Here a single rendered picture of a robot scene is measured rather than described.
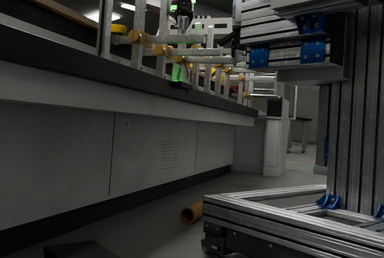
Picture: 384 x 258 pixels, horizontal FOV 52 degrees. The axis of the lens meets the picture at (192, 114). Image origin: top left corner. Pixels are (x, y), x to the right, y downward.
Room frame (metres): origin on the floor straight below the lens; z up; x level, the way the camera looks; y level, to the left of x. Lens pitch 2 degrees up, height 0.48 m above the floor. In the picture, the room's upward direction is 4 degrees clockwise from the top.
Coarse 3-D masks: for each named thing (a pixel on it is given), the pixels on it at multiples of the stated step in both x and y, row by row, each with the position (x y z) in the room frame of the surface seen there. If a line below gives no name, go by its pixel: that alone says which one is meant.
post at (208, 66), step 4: (208, 28) 2.59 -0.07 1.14; (212, 28) 2.58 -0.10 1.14; (208, 32) 2.59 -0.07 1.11; (212, 32) 2.58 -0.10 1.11; (208, 36) 2.59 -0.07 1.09; (212, 36) 2.58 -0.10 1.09; (208, 40) 2.59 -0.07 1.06; (212, 40) 2.59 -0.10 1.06; (208, 44) 2.59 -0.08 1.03; (212, 44) 2.59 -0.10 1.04; (208, 48) 2.59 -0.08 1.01; (212, 48) 2.60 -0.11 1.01; (208, 64) 2.58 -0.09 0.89; (208, 68) 2.58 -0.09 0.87; (208, 72) 2.58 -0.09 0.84; (208, 76) 2.58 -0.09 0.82; (204, 80) 2.59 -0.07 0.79; (208, 80) 2.58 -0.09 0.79; (204, 84) 2.59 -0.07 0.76; (208, 84) 2.58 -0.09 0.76; (204, 88) 2.59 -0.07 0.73; (208, 88) 2.58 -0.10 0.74
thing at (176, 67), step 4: (176, 64) 2.01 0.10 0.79; (172, 68) 1.97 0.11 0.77; (176, 68) 2.02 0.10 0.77; (184, 68) 2.12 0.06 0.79; (172, 72) 1.97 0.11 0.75; (176, 72) 2.02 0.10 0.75; (184, 72) 2.13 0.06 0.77; (172, 76) 1.97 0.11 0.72; (176, 76) 2.02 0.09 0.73; (180, 76) 2.08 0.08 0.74; (184, 76) 2.13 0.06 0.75; (172, 80) 1.98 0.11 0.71; (176, 80) 2.03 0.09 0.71; (180, 80) 2.08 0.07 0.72; (184, 80) 2.14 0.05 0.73; (188, 80) 2.19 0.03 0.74
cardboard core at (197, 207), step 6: (192, 204) 2.04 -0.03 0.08; (198, 204) 2.06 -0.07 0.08; (186, 210) 2.02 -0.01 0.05; (192, 210) 1.94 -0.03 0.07; (198, 210) 2.00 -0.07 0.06; (180, 216) 1.96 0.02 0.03; (186, 216) 2.01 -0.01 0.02; (192, 216) 2.06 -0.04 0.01; (198, 216) 2.00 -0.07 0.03; (186, 222) 1.95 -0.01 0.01; (192, 222) 1.94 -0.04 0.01
